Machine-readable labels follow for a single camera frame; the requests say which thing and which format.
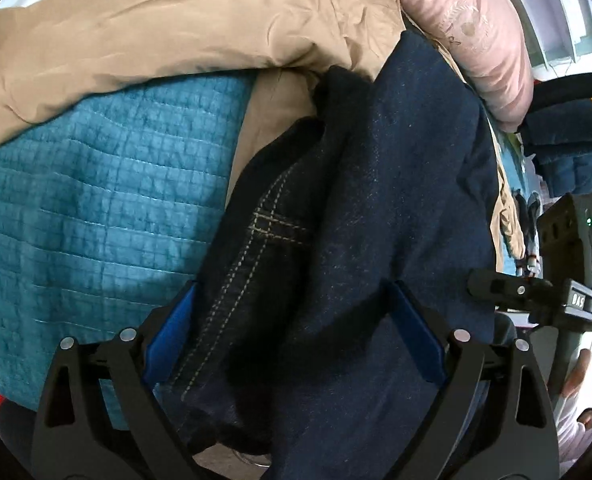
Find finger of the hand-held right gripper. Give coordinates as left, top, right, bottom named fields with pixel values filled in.
left=467, top=268, right=553, bottom=312

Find white lavender bed frame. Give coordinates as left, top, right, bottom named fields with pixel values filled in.
left=496, top=0, right=592, bottom=69

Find dark navy puffer jacket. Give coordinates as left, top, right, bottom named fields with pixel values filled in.
left=518, top=97, right=592, bottom=199

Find dark blue denim jeans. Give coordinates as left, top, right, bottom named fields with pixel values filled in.
left=168, top=30, right=500, bottom=480

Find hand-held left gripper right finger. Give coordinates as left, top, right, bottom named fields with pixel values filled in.
left=383, top=279, right=562, bottom=480

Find teal quilted blanket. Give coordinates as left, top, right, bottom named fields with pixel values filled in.
left=0, top=67, right=529, bottom=432

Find person's right hand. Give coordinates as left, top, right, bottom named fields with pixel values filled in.
left=561, top=349, right=592, bottom=399

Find pink pillow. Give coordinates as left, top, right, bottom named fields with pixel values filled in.
left=336, top=0, right=535, bottom=134

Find black curved bar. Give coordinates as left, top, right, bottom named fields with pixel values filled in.
left=528, top=72, right=592, bottom=114

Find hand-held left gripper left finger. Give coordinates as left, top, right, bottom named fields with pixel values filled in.
left=30, top=280, right=201, bottom=480

